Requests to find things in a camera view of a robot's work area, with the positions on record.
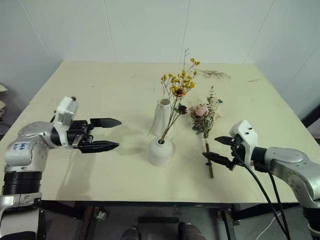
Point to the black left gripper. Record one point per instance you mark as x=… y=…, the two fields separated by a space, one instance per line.
x=78 y=133

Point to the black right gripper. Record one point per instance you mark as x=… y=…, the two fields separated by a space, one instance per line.
x=238 y=150

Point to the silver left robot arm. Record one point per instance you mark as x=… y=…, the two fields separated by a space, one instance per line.
x=32 y=140

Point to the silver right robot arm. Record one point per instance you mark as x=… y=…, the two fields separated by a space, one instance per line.
x=292 y=160

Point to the pink flower bouquet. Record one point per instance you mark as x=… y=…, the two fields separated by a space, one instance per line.
x=203 y=117

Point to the yellow flower bouquet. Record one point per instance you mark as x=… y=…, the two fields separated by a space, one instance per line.
x=178 y=87

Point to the round white vase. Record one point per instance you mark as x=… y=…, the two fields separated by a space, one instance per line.
x=160 y=152

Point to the tall white cone vase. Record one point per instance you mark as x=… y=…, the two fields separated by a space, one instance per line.
x=161 y=117

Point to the dried grass sprig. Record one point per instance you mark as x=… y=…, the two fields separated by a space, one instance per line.
x=215 y=73

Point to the small dry twig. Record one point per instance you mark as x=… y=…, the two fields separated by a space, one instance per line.
x=255 y=80

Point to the dark rounded shape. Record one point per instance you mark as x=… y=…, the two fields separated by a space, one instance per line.
x=188 y=231
x=130 y=233

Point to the black flat floor bar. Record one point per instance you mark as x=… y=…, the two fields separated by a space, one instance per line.
x=158 y=220

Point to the black metal stand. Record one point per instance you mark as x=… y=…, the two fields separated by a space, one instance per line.
x=312 y=120

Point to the grey cardboard clutter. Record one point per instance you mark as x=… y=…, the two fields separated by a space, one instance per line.
x=3 y=102

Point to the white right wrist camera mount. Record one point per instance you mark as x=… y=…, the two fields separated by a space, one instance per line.
x=246 y=137

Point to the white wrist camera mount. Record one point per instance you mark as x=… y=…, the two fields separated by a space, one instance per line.
x=65 y=110
x=246 y=137

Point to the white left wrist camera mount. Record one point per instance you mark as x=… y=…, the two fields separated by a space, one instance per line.
x=65 y=110

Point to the black metal table frame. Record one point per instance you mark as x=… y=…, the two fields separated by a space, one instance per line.
x=150 y=203

